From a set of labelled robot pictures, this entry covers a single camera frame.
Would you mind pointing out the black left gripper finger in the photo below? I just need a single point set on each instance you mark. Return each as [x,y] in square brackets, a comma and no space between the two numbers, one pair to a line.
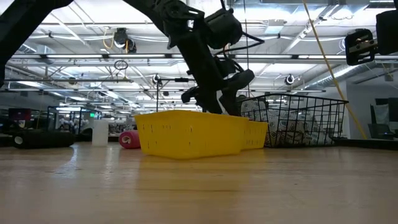
[212,104]
[230,104]

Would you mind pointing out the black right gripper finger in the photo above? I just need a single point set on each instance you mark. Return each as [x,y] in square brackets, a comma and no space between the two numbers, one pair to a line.
[360,46]

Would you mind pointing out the pink sponge block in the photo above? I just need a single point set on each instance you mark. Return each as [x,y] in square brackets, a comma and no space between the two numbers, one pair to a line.
[129,140]

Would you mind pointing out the white plastic bottle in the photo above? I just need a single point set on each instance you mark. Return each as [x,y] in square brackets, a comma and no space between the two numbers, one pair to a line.
[100,132]

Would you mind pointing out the black bandage roll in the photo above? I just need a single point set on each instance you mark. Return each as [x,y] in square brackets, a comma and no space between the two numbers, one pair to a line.
[43,139]

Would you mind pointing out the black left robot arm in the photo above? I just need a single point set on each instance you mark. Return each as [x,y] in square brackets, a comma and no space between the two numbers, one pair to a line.
[18,25]

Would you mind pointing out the yellow plastic bin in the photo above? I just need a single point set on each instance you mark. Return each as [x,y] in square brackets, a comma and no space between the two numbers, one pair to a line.
[189,133]
[255,135]

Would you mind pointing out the dark background workstation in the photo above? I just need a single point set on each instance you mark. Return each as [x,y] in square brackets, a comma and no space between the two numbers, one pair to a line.
[377,130]

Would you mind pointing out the black metal stand frame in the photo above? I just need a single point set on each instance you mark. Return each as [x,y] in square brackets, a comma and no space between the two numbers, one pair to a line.
[174,80]

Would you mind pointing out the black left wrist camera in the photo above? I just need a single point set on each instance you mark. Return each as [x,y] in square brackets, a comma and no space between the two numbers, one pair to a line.
[224,28]

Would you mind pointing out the black aluminium rig frame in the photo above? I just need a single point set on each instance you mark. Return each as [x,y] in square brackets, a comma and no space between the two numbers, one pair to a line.
[367,143]

